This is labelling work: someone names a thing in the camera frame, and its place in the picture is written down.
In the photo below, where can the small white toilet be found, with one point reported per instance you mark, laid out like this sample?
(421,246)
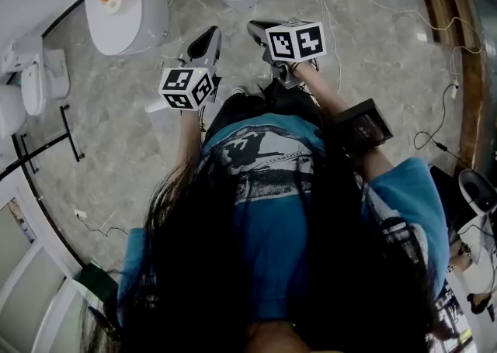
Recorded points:
(33,87)

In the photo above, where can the black wrist band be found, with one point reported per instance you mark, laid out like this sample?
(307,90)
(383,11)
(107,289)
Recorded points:
(301,66)

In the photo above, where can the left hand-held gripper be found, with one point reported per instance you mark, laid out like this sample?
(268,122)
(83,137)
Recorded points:
(182,87)

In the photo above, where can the black box on forearm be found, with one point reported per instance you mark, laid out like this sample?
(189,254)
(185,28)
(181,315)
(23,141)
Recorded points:
(365,122)

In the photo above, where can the white wall box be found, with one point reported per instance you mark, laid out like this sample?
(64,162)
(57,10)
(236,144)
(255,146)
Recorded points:
(23,52)

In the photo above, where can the person's left forearm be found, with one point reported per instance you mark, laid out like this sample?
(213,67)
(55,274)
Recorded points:
(190,130)

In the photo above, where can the person's black trousers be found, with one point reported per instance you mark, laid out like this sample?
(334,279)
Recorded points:
(283,103)

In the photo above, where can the curved wooden step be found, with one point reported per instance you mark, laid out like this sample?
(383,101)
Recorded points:
(471,91)

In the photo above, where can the person's right forearm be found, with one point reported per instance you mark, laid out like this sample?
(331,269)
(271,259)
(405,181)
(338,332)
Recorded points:
(322,87)

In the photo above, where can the white framed glass door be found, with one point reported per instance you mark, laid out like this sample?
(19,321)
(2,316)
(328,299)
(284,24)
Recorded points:
(23,266)

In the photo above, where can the person's blue printed T-shirt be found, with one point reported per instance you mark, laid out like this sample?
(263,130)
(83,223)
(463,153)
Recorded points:
(272,235)

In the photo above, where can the large white closed toilet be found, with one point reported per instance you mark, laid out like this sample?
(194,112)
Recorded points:
(124,29)

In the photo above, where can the dark green mat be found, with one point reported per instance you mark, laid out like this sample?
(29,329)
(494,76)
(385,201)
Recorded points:
(97,281)

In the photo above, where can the white tape roll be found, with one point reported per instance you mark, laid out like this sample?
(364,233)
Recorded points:
(113,5)

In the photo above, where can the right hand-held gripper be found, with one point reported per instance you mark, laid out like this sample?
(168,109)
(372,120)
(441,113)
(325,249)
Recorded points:
(297,41)

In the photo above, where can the black metal rack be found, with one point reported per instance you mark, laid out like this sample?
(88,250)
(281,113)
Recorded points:
(70,130)

